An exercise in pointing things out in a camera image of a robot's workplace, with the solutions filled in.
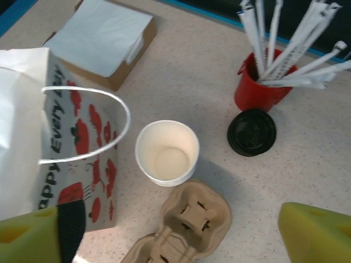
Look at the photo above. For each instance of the brown pulp cup carrier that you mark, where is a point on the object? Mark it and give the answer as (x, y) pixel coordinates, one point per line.
(189, 227)

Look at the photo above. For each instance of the red straw holder cup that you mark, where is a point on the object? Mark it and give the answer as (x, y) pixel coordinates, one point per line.
(257, 93)

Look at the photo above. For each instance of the stack of white napkins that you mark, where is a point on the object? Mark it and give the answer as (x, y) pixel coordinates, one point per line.
(131, 63)

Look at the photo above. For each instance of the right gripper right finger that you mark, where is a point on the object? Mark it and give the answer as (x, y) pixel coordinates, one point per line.
(318, 235)

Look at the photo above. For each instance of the black lid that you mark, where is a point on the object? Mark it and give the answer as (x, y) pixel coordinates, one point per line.
(251, 132)

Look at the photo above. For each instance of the white paper-wrapped straw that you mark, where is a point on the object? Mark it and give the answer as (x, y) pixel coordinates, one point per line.
(312, 35)
(275, 30)
(250, 41)
(321, 59)
(261, 33)
(294, 35)
(329, 69)
(307, 83)

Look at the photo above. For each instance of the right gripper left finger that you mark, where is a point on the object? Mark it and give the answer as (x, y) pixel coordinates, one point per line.
(33, 238)

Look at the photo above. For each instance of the stack of paper cups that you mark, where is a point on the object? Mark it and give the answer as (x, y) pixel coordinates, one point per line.
(167, 153)

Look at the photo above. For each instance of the white napkin stack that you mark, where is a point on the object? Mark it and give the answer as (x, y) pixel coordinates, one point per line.
(101, 35)

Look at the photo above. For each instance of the red paper gift bag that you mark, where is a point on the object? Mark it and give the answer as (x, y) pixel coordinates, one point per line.
(24, 123)

